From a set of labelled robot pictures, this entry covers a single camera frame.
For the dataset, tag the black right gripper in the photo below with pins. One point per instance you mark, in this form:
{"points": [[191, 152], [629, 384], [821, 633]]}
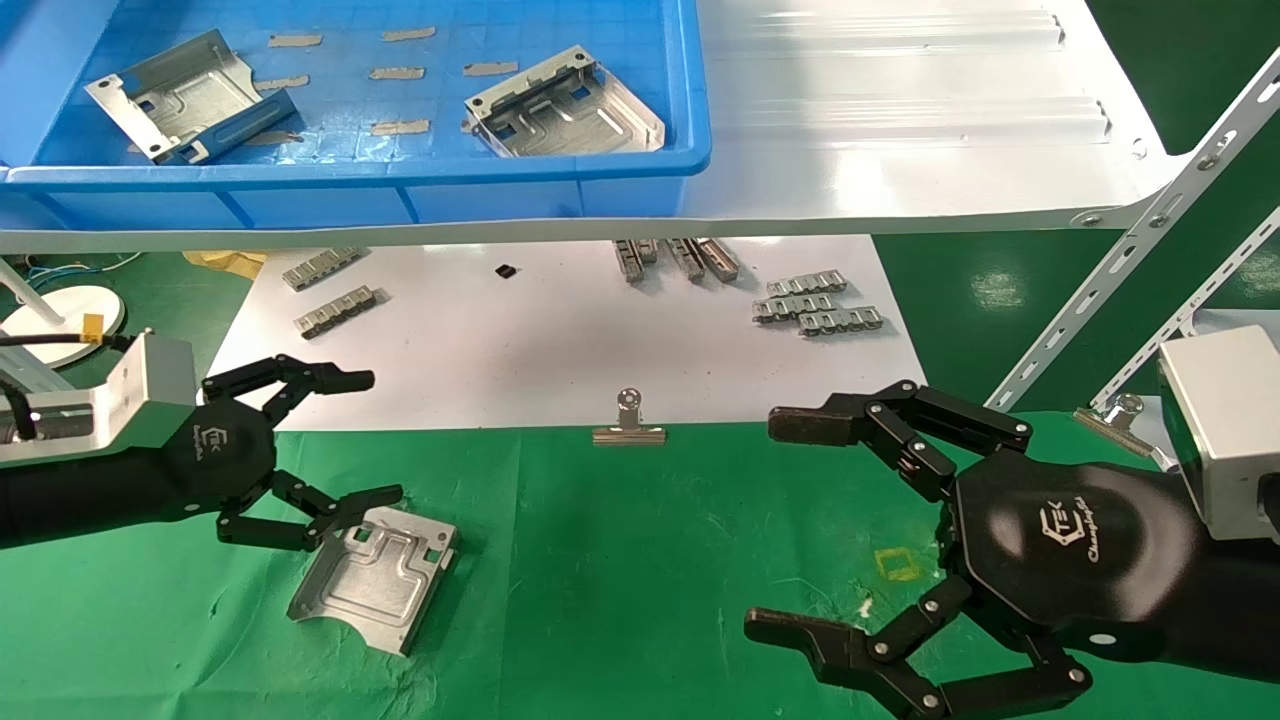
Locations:
{"points": [[1070, 540]]}

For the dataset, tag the silver binder clip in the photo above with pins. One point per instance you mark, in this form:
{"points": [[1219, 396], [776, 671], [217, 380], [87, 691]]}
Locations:
{"points": [[1115, 418], [628, 432]]}

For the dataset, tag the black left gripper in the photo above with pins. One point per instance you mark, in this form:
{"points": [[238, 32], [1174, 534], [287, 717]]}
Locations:
{"points": [[220, 460]]}

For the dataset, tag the green table cloth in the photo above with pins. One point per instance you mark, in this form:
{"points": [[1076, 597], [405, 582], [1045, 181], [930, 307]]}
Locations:
{"points": [[640, 560]]}

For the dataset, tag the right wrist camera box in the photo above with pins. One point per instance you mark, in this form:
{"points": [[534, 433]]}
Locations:
{"points": [[1230, 430]]}

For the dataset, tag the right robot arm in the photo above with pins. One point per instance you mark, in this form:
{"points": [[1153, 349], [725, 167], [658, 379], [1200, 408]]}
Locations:
{"points": [[1240, 600]]}

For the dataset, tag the white round base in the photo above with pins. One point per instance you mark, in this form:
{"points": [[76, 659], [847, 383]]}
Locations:
{"points": [[60, 312]]}

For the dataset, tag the bent sheet metal bracket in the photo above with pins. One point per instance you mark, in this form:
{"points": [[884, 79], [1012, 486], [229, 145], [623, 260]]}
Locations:
{"points": [[570, 120], [375, 580], [180, 100]]}

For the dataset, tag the blue plastic bin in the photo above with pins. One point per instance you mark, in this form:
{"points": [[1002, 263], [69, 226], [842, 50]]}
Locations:
{"points": [[400, 195]]}

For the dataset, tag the yellow plastic sheet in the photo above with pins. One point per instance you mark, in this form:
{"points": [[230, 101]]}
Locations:
{"points": [[225, 260]]}

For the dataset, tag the brown tape strip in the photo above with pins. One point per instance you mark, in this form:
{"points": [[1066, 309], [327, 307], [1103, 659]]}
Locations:
{"points": [[295, 40], [397, 73], [408, 34], [272, 138], [283, 82], [490, 69], [399, 127]]}

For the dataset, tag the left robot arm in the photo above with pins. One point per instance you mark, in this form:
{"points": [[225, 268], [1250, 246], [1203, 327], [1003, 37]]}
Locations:
{"points": [[80, 500]]}

